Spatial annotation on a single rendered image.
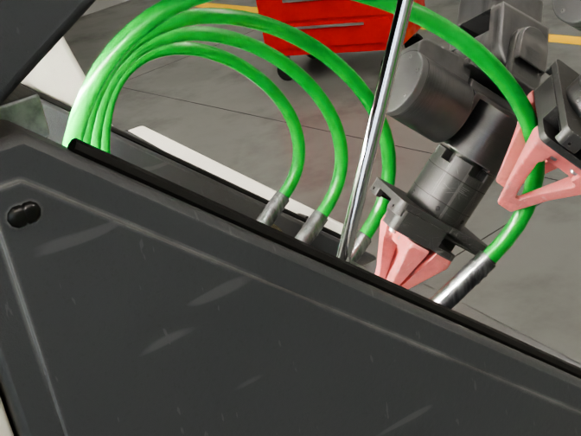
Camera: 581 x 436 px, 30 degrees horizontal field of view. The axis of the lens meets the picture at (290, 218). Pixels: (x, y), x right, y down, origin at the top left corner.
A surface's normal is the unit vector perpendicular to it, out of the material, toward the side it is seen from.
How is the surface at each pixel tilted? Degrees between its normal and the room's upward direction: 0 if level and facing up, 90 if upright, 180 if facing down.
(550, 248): 0
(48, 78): 90
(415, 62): 46
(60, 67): 90
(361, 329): 90
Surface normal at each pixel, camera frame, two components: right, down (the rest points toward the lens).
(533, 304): -0.18, -0.90
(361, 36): -0.41, 0.44
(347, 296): 0.51, 0.26
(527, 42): 0.56, -0.23
